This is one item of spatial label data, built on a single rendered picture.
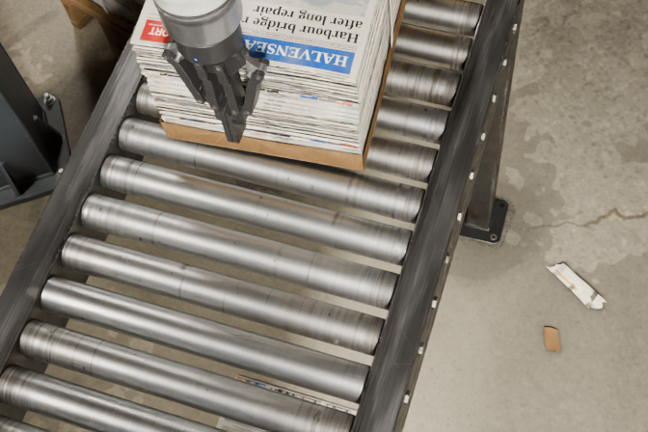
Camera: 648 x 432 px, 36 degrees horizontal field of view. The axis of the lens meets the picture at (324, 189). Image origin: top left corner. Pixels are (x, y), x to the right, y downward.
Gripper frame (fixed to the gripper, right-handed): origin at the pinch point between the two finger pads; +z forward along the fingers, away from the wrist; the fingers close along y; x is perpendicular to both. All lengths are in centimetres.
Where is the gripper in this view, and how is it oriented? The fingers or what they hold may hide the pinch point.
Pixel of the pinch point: (232, 119)
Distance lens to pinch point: 126.6
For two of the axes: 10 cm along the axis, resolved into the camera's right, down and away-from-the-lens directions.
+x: -3.1, 8.5, -4.4
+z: 0.8, 4.8, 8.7
